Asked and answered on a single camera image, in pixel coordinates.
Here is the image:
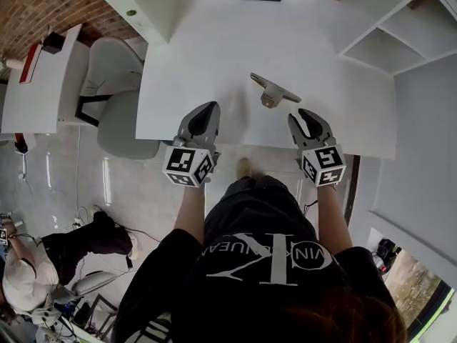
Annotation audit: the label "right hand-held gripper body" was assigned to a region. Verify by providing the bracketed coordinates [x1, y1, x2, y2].
[295, 138, 346, 189]

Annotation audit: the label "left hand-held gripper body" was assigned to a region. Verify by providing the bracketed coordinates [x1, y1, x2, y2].
[162, 136, 221, 189]

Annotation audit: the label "person's left forearm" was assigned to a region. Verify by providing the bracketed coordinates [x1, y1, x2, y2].
[174, 184, 209, 245]

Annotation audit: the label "person's right forearm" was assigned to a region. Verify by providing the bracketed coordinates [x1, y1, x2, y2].
[316, 186, 354, 261]

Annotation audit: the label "black table leg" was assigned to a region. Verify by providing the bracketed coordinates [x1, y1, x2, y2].
[343, 155, 360, 225]

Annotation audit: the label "person's left beige shoe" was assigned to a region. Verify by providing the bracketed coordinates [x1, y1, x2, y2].
[236, 157, 253, 180]

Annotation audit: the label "grey chair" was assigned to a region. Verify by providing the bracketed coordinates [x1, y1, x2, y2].
[74, 36, 161, 161]

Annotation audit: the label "person's black trousers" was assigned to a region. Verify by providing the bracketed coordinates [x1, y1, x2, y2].
[203, 175, 318, 253]

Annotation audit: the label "black bag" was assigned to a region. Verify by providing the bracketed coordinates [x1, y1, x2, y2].
[376, 237, 398, 264]

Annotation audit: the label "tall white box, green button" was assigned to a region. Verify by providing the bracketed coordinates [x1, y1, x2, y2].
[109, 0, 179, 44]

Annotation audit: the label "white shelf unit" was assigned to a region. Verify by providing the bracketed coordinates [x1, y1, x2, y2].
[80, 0, 457, 76]

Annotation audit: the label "white side desk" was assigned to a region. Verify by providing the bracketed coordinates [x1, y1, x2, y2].
[0, 23, 90, 134]

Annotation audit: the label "person's black printed t-shirt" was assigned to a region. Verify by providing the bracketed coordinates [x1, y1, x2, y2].
[112, 223, 408, 343]

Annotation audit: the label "black framed window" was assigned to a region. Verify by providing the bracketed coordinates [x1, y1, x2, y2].
[371, 227, 457, 343]

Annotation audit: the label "small black box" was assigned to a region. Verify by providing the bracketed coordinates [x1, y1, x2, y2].
[41, 31, 66, 55]

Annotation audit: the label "small red box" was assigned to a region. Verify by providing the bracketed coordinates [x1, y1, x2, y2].
[14, 133, 29, 154]

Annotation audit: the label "red book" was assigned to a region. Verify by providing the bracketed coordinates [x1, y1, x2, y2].
[18, 44, 43, 84]

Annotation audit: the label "white vase with flowers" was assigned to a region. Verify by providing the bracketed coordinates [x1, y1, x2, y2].
[0, 57, 24, 71]

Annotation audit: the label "black floor cable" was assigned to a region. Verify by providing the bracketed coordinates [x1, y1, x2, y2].
[124, 226, 162, 244]

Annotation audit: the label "black stool frame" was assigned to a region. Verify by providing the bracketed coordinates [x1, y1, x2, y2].
[89, 293, 119, 337]

